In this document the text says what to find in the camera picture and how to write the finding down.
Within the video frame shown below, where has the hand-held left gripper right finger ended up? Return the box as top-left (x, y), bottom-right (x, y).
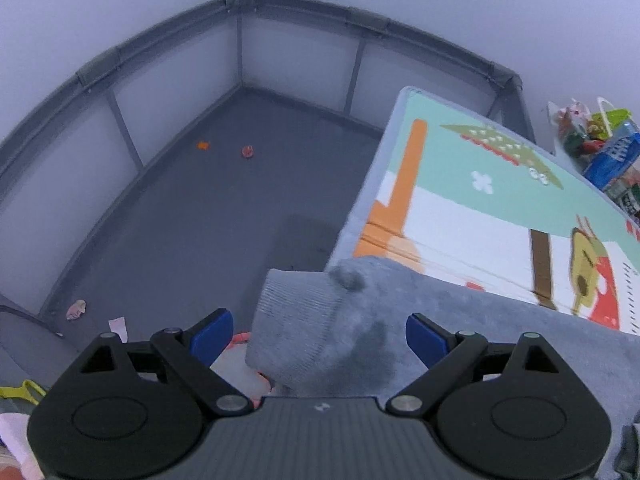
top-left (385, 312), bottom-right (576, 417)

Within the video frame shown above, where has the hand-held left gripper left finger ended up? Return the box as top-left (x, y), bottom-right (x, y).
top-left (65, 308), bottom-right (253, 417)

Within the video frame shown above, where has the grey sweatshirt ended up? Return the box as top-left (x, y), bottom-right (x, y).
top-left (245, 255), bottom-right (640, 480)

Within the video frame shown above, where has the white item with orange rim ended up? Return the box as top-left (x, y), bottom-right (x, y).
top-left (210, 330), bottom-right (273, 403)

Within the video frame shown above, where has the colourful printed play mat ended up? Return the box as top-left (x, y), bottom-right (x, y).
top-left (327, 86), bottom-right (640, 336)

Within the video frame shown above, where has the yellow-green plastic item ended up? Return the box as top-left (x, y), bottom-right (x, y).
top-left (0, 379), bottom-right (47, 406)

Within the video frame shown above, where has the pink white cloth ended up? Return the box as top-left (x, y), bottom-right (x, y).
top-left (0, 412), bottom-right (43, 480)

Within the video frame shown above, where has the cluster of jars and bottles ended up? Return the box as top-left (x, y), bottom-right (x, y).
top-left (547, 97), bottom-right (640, 218)

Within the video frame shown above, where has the blue drink can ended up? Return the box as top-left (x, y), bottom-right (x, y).
top-left (584, 132), bottom-right (640, 188)

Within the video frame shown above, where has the grey playpen fence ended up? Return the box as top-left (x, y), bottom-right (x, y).
top-left (0, 0), bottom-right (538, 341)

